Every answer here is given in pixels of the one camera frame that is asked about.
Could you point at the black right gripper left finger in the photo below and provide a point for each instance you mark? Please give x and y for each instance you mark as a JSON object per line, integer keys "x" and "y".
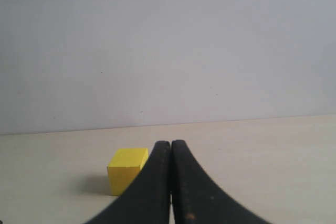
{"x": 147, "y": 199}

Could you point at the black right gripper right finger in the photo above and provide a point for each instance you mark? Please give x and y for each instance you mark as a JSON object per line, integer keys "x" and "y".
{"x": 197, "y": 198}

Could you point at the yellow cube block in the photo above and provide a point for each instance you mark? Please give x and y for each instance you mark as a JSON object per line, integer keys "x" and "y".
{"x": 124, "y": 167}

